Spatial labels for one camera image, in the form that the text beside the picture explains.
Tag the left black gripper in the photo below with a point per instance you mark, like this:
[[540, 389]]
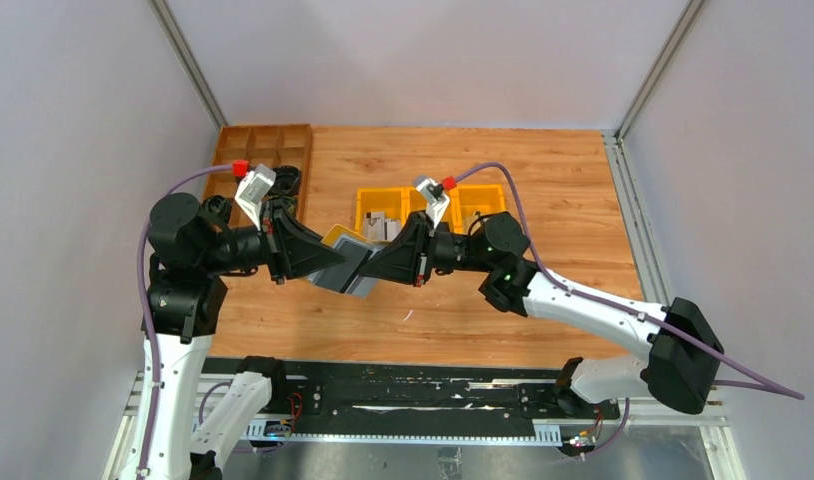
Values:
[[290, 248]]

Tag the left yellow bin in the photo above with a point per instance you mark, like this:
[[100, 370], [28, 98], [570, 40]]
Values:
[[390, 200]]

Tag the wooden compartment tray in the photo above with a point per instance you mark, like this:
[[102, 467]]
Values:
[[274, 146]]

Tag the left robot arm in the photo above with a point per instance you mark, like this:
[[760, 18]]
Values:
[[182, 289]]

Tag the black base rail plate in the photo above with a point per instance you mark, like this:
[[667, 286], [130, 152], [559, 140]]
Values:
[[355, 400]]

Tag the tan cards in bin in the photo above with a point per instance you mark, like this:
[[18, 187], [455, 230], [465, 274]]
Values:
[[469, 217]]

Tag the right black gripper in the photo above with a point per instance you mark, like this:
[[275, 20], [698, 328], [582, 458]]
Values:
[[409, 258]]

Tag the middle yellow bin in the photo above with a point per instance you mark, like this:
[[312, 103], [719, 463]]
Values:
[[452, 216]]

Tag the right yellow bin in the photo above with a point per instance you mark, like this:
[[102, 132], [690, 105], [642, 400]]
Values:
[[489, 198]]

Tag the yellow bin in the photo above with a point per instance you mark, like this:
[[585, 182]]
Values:
[[489, 198], [452, 216], [390, 200]]

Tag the silver cards in bin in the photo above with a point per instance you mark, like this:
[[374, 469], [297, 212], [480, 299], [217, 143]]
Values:
[[378, 228]]

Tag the black coiled band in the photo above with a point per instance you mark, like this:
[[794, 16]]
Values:
[[219, 206], [287, 181]]

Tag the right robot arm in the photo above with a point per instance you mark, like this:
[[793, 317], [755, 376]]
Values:
[[673, 355]]

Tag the yellow leather card holder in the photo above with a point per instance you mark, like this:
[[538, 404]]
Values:
[[345, 277]]

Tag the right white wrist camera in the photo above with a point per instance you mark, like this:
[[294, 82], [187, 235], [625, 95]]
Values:
[[436, 198]]

